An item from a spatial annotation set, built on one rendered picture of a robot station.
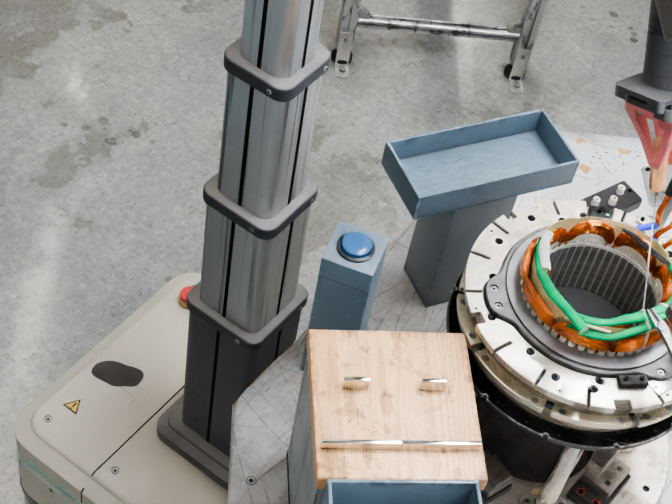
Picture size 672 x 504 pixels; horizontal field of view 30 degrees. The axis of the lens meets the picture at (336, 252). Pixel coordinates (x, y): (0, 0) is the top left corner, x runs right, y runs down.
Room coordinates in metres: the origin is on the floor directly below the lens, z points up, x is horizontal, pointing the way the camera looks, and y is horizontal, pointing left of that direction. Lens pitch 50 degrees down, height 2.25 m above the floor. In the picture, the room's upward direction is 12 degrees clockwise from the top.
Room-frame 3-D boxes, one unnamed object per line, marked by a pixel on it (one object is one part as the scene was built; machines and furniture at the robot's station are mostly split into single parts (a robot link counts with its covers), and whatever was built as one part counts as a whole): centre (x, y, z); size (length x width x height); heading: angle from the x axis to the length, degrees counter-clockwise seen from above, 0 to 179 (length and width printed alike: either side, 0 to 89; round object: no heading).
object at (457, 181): (1.24, -0.17, 0.92); 0.25 x 0.11 x 0.28; 121
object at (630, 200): (1.45, -0.41, 0.79); 0.15 x 0.05 x 0.02; 132
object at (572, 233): (1.07, -0.31, 1.12); 0.06 x 0.02 x 0.04; 106
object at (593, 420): (0.85, -0.33, 1.05); 0.09 x 0.04 x 0.01; 106
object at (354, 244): (1.05, -0.02, 1.04); 0.04 x 0.04 x 0.01
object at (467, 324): (0.96, -0.18, 1.05); 0.08 x 0.02 x 0.01; 16
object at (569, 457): (0.87, -0.34, 0.91); 0.02 x 0.02 x 0.21
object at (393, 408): (0.81, -0.10, 1.05); 0.20 x 0.19 x 0.02; 12
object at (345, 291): (1.05, -0.02, 0.91); 0.07 x 0.07 x 0.25; 79
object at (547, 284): (0.96, -0.26, 1.15); 0.15 x 0.04 x 0.02; 16
